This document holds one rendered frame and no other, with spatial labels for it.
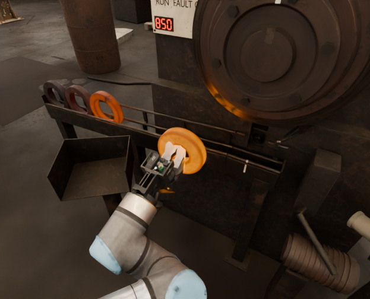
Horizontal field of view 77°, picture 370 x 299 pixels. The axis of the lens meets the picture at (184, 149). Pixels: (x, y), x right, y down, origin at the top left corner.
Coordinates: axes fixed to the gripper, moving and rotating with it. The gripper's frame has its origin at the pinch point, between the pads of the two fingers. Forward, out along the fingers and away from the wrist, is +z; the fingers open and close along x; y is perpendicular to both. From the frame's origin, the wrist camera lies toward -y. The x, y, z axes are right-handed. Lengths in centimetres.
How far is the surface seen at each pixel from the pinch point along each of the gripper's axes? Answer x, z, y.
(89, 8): 220, 162, -54
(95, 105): 60, 15, -18
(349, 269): -58, -3, -32
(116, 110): 46, 15, -16
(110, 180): 28.5, -13.4, -21.5
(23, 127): 196, 12, -92
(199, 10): 4.5, 26.2, 26.7
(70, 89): 76, 17, -14
